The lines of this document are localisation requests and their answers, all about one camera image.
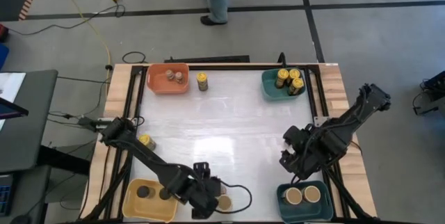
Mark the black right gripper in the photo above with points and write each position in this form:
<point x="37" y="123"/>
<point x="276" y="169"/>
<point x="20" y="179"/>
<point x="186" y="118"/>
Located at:
<point x="313" y="154"/>

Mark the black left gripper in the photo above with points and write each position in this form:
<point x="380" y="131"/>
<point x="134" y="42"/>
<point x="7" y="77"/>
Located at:
<point x="205" y="192"/>

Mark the tan-lid gold-label jar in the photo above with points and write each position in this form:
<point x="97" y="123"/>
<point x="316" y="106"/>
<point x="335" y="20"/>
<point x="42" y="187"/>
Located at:
<point x="292" y="196"/>
<point x="311" y="193"/>
<point x="225" y="204"/>

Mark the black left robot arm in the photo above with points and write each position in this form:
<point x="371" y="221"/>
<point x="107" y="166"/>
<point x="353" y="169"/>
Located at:
<point x="146" y="154"/>

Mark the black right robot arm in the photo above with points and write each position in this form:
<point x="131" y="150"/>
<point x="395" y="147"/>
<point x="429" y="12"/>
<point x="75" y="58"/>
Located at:
<point x="361" y="112"/>

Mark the silver mounting plate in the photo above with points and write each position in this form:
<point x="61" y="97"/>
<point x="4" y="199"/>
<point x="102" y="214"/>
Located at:
<point x="320" y="121"/>

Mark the light teal plastic bin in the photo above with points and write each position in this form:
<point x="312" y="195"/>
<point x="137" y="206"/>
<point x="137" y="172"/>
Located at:
<point x="269" y="90"/>

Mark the yellow plastic bin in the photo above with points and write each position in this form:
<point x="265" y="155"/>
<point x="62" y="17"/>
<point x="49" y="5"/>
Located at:
<point x="139" y="213"/>

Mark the dark teal plastic bin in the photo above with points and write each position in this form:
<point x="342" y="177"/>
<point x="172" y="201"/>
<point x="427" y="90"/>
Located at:
<point x="302" y="213"/>

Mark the orange plastic bin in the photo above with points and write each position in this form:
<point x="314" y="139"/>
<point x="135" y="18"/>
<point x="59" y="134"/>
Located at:
<point x="163" y="86"/>

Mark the black flat bar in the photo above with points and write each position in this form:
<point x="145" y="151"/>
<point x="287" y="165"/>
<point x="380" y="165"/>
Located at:
<point x="208" y="59"/>

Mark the grey desk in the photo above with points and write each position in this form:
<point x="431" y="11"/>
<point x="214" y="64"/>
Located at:
<point x="31" y="130"/>

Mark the dark keyboard device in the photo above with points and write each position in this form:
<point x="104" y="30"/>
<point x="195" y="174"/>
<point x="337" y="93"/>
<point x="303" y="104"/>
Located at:
<point x="5" y="196"/>

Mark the dark tablet screen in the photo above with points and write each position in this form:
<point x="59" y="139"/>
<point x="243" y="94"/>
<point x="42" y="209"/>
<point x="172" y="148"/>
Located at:
<point x="8" y="111"/>

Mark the white paper sheet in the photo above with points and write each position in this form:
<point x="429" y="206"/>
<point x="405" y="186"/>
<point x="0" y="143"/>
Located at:
<point x="12" y="83"/>

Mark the blue floor object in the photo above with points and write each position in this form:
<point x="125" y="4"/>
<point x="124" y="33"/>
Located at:
<point x="2" y="55"/>

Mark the red floor object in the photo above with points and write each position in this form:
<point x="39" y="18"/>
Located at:
<point x="2" y="32"/>

